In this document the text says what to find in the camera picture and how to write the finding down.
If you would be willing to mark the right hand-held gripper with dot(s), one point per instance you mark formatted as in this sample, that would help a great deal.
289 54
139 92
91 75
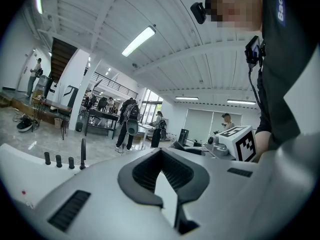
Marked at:
237 144

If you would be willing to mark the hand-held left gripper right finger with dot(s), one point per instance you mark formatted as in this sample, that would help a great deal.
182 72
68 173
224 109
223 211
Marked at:
220 196

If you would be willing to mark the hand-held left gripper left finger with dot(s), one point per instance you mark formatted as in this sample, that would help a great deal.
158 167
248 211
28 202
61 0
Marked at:
105 204

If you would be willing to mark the person's right forearm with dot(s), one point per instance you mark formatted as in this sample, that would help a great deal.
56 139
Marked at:
263 144

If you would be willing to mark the black tall speaker box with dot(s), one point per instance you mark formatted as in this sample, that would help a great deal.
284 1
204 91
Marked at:
183 136

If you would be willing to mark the black white shell backpack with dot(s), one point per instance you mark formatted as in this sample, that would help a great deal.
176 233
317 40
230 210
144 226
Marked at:
132 127
163 134
25 126

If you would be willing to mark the white desk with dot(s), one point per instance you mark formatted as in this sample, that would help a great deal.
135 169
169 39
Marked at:
146 126

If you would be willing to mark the black faucet knob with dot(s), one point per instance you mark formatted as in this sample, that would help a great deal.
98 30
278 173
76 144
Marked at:
58 161
47 159
71 163

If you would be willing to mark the glass entrance doors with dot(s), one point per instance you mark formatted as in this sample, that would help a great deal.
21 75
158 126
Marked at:
150 106

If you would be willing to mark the black trash bin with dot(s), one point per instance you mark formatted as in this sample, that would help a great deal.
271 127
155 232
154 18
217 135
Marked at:
79 127

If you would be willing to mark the clear bottle red label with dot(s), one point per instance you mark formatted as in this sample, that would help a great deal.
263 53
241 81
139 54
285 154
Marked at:
23 192

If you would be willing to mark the black shelf table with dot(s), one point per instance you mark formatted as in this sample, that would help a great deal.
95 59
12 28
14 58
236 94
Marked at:
102 114

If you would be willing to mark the black mezzanine railing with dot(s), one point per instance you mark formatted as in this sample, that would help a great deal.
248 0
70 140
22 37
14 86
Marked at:
120 86

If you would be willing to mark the wooden table black legs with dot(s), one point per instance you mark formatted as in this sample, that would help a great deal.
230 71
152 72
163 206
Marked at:
57 106

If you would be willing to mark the black chest-mounted device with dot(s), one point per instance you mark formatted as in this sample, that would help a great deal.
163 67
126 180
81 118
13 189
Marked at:
252 50

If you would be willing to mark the person's black shirt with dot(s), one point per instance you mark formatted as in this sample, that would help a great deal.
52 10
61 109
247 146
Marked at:
282 59

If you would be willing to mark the gray bulky container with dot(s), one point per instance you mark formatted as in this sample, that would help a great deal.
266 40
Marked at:
45 84

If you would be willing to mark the wooden platform steps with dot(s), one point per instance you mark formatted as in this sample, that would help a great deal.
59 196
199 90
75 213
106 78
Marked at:
15 102

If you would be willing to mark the person's head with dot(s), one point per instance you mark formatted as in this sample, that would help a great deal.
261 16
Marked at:
232 9

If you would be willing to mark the dark wooden staircase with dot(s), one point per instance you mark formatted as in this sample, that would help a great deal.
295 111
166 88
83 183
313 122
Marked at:
61 56

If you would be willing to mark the black head-mounted camera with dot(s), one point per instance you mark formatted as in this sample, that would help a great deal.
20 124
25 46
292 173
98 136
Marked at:
198 12

